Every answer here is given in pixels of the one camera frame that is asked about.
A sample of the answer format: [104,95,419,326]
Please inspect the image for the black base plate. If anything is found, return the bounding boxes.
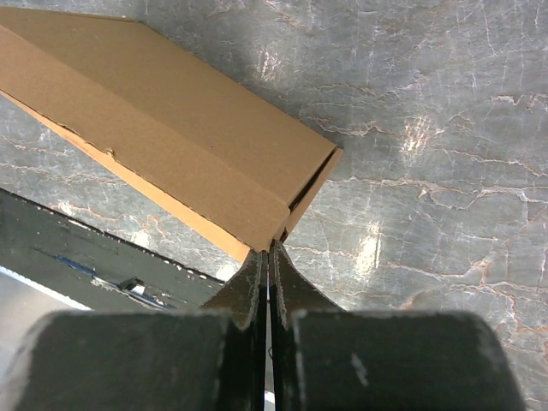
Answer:
[1,190,223,312]

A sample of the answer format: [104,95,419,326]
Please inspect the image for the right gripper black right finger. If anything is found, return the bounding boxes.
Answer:
[269,242,526,410]

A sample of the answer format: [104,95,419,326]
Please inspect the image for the brown cardboard sheet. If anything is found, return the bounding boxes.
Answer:
[1,7,342,260]

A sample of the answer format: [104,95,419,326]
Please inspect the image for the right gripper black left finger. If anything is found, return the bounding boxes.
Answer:
[1,252,267,410]

